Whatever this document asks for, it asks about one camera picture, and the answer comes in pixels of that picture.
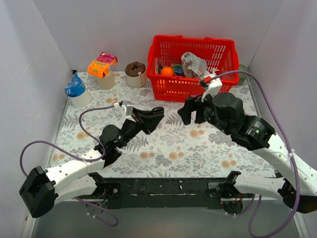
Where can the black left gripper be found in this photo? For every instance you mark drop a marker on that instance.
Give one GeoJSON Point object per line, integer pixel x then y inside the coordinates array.
{"type": "Point", "coordinates": [139, 118]}

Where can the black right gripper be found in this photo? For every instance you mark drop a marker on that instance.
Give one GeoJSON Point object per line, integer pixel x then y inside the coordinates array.
{"type": "Point", "coordinates": [198, 109]}

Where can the glossy black gold-trimmed case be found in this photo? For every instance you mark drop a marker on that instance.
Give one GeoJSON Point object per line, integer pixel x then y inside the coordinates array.
{"type": "Point", "coordinates": [157, 110]}

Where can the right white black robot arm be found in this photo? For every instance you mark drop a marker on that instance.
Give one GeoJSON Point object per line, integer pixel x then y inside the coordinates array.
{"type": "Point", "coordinates": [226, 113]}

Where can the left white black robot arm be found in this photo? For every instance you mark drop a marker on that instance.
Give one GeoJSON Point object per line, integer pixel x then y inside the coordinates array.
{"type": "Point", "coordinates": [45, 188]}

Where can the floral patterned table mat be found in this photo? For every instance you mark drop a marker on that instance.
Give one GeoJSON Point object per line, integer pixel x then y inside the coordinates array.
{"type": "Point", "coordinates": [173, 150]}

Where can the white pump bottle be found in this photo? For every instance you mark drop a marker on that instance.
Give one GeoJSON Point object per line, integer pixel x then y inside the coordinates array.
{"type": "Point", "coordinates": [213, 73]}

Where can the green blue packet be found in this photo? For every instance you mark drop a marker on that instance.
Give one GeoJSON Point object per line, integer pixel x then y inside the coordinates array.
{"type": "Point", "coordinates": [177, 69]}

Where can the orange fruit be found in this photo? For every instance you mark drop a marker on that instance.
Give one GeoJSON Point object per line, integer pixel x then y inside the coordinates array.
{"type": "Point", "coordinates": [167, 71]}

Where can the brown topped paper cup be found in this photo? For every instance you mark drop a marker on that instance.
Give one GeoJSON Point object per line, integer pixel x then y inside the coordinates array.
{"type": "Point", "coordinates": [136, 74]}

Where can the red plastic shopping basket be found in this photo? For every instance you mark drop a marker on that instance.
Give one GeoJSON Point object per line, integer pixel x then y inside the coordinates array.
{"type": "Point", "coordinates": [167, 50]}

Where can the beige cup under snack box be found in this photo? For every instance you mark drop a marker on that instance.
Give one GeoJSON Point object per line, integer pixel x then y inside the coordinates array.
{"type": "Point", "coordinates": [106, 82]}

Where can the green ball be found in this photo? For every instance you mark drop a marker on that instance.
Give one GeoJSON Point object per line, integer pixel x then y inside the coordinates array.
{"type": "Point", "coordinates": [242, 76]}

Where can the white cup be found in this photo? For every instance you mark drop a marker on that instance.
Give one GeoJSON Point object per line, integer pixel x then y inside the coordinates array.
{"type": "Point", "coordinates": [82, 100]}

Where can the orange pink snack box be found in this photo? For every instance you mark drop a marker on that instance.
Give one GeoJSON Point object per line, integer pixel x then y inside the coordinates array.
{"type": "Point", "coordinates": [102, 65]}

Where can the blue wrapper on white cup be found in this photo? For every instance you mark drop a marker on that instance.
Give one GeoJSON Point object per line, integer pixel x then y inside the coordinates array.
{"type": "Point", "coordinates": [75, 87]}

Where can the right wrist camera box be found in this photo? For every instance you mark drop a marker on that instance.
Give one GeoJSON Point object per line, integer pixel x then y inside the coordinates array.
{"type": "Point", "coordinates": [212, 86]}

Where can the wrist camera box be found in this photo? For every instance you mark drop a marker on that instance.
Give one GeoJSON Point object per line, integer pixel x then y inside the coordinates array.
{"type": "Point", "coordinates": [126, 108]}
{"type": "Point", "coordinates": [212, 86]}

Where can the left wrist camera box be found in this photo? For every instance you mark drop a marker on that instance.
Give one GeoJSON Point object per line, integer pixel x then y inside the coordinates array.
{"type": "Point", "coordinates": [126, 108]}

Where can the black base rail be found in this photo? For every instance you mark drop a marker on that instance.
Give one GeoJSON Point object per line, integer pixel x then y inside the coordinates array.
{"type": "Point", "coordinates": [165, 192]}

